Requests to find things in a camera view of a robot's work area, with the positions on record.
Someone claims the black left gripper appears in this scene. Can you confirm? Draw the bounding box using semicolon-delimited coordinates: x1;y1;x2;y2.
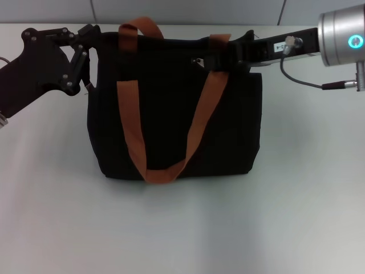
0;25;101;120

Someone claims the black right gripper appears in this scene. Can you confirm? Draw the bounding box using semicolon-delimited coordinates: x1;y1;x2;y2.
208;26;324;72

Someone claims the black fabric bag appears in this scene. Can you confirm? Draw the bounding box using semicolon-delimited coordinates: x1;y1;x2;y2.
85;17;263;185

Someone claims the right gripper cable with plug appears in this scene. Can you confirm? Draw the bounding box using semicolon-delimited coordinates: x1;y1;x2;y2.
279;35;365;92

